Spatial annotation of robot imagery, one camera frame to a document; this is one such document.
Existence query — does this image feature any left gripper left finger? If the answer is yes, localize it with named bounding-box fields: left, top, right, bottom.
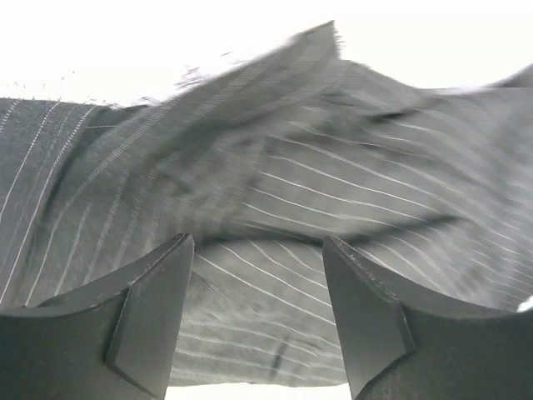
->
left=1, top=234, right=194, bottom=400

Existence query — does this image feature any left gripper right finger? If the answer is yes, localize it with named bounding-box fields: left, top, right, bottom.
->
left=322, top=237, right=532, bottom=400

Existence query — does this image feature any black pinstriped long sleeve shirt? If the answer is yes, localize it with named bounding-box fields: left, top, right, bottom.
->
left=1, top=23, right=532, bottom=387

